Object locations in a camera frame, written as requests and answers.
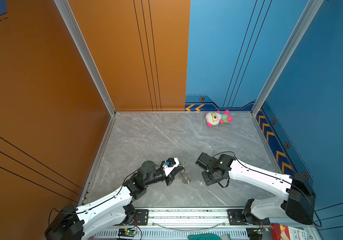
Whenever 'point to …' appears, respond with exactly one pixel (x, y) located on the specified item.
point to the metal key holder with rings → (184, 174)
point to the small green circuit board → (127, 232)
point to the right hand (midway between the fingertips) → (207, 180)
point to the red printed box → (281, 232)
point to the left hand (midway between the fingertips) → (182, 166)
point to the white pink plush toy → (214, 118)
